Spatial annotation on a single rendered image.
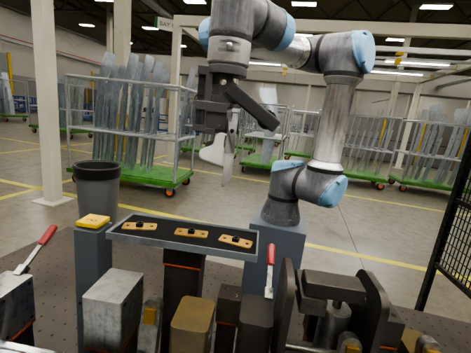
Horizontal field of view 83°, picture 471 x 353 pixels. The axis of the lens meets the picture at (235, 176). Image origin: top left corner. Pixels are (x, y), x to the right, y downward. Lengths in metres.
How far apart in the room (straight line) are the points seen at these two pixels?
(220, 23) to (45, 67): 3.74
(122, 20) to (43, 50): 4.29
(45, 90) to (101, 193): 1.55
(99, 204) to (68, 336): 2.30
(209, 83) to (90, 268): 0.58
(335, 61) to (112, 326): 0.85
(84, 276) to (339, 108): 0.86
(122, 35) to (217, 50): 7.70
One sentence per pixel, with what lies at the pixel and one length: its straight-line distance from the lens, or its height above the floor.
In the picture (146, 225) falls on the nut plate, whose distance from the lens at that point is 0.75.
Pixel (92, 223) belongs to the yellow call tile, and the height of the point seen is 1.16.
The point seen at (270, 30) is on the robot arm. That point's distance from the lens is 0.56.
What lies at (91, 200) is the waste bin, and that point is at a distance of 3.32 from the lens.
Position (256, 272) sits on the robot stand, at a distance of 1.04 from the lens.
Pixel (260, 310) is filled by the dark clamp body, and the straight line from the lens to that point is 0.63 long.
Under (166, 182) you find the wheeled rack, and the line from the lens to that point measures 4.36.
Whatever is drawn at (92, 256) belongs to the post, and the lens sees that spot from 0.82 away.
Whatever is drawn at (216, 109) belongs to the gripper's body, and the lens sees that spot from 0.47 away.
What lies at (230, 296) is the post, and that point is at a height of 1.10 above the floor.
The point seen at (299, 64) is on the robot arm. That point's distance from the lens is 0.91.
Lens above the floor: 1.48
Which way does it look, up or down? 14 degrees down
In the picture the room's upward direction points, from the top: 6 degrees clockwise
